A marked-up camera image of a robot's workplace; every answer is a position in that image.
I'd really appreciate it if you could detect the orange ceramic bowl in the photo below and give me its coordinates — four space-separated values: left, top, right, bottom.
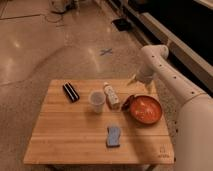
130 95 162 124

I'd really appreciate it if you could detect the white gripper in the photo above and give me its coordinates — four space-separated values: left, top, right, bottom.
126 66 154 93

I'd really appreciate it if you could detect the white machine base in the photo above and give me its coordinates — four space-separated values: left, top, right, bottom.
48 0 79 13

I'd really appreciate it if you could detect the small white bottle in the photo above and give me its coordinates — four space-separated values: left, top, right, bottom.
103 82 120 109

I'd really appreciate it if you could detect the blue sponge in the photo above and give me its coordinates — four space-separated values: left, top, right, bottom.
106 126 121 147

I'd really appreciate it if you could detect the black floor box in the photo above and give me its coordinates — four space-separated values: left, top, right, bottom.
112 18 132 31

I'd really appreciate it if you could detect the black rectangular case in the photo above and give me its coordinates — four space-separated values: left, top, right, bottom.
63 83 80 103

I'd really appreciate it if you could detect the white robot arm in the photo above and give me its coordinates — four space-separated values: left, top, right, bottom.
130 44 213 171

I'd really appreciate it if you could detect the long white bench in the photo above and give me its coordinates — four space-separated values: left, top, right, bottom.
94 0 213 93

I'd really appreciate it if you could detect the wooden table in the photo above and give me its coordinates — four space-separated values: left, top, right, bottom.
24 80 174 165

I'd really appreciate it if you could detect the blue tape cross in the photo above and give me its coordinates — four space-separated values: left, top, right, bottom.
100 48 113 56

